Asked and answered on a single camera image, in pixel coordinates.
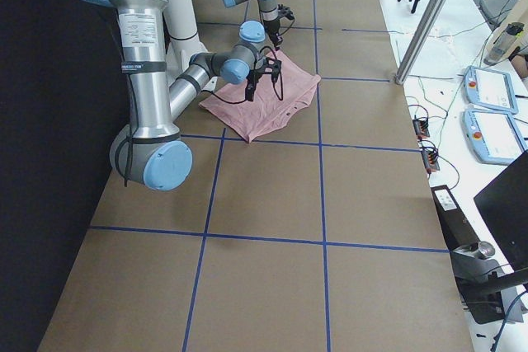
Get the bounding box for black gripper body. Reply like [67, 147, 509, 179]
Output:
[247, 57, 282, 82]
[262, 4, 294, 35]

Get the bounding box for pink Snoopy t-shirt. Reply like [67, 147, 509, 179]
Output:
[199, 50, 321, 143]

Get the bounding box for upper teach pendant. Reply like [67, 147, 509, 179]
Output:
[464, 66, 518, 115]

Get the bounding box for teach pendant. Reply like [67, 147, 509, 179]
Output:
[464, 66, 518, 115]
[462, 109, 527, 166]

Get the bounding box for clear water bottle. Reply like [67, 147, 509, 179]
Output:
[483, 21, 524, 66]

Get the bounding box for lower teach pendant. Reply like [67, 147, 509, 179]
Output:
[462, 109, 527, 166]

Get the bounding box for black monitor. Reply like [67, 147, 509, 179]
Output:
[474, 153, 527, 270]

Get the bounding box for black electronics box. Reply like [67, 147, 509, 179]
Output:
[431, 185, 516, 324]

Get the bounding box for aluminium frame post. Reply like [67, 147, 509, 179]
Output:
[394, 0, 446, 85]

